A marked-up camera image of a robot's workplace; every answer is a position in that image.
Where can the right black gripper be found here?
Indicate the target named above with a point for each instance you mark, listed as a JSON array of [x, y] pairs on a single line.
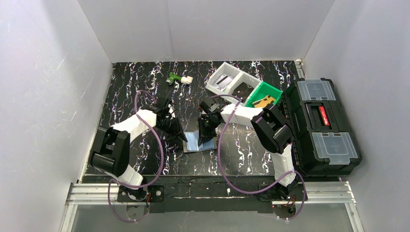
[[208, 124]]

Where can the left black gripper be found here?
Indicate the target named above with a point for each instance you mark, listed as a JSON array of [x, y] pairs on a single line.
[[171, 124]]

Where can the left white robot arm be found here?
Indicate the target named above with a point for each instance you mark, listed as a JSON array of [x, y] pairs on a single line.
[[110, 151]]

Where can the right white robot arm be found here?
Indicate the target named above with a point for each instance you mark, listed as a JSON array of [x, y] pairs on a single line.
[[271, 126]]

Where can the cards in white bin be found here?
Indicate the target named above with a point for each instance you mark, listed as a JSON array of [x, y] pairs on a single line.
[[222, 82]]

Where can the black item in bin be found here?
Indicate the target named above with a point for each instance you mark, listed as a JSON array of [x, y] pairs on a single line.
[[243, 91]]

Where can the green white pipe fitting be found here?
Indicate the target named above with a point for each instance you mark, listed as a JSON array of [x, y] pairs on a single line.
[[187, 80]]

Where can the white two-compartment bin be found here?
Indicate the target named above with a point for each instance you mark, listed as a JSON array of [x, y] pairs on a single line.
[[238, 75]]

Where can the yellow item in green bin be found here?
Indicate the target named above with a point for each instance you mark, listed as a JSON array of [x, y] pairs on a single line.
[[264, 102]]

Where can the green plastic bin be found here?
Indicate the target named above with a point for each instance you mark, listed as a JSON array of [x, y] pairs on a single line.
[[263, 89]]

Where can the black tool box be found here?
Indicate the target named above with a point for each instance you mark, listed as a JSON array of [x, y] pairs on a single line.
[[323, 141]]

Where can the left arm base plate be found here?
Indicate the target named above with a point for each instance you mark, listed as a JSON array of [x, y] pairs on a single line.
[[150, 194]]

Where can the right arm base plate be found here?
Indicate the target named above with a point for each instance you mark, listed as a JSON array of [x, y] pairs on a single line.
[[292, 193]]

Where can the aluminium frame rail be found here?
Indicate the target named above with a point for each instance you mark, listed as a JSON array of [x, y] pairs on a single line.
[[209, 207]]

